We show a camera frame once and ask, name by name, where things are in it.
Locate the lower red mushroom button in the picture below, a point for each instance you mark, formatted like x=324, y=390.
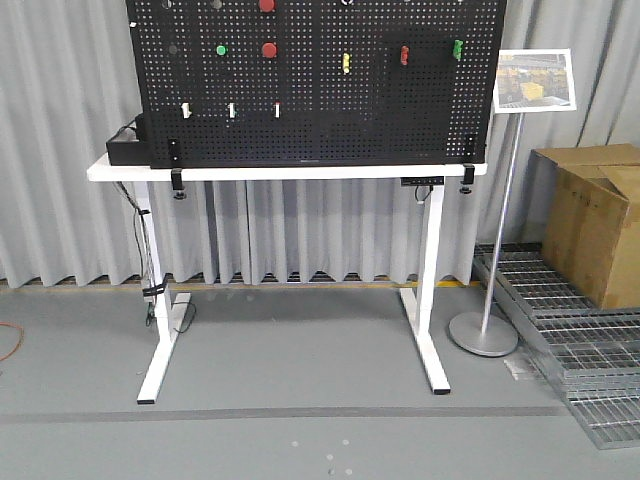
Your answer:
x=269, y=50

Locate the red mushroom button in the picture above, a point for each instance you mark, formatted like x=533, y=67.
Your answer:
x=269, y=50
x=267, y=6

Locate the upper red mushroom button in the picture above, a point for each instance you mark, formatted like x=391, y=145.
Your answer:
x=267, y=6

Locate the desk height control panel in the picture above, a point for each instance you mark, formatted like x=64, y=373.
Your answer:
x=422, y=181

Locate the white height-adjustable desk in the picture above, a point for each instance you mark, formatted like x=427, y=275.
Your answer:
x=418, y=304

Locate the left black table clamp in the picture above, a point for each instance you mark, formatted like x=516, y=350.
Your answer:
x=177, y=184

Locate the black table clamp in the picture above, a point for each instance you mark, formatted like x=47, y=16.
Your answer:
x=177, y=184
x=469, y=168

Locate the right black table clamp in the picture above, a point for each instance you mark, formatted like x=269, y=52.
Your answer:
x=469, y=168

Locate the black perforated pegboard panel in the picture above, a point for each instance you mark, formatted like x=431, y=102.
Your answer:
x=381, y=113

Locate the black electronics box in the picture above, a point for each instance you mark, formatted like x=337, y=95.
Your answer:
x=129, y=146

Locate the brown cardboard box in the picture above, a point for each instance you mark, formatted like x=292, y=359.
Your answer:
x=592, y=234

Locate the metal sign stand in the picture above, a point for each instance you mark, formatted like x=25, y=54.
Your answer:
x=527, y=81

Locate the steel floor grating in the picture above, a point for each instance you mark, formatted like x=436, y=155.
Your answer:
x=589, y=356

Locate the yellow toggle switch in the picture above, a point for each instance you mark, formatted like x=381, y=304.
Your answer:
x=346, y=63

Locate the white rocker switch left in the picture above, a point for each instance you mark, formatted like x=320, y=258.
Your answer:
x=186, y=110

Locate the red toggle switch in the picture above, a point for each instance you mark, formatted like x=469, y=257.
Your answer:
x=404, y=55

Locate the green toggle switch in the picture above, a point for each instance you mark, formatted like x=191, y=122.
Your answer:
x=457, y=49

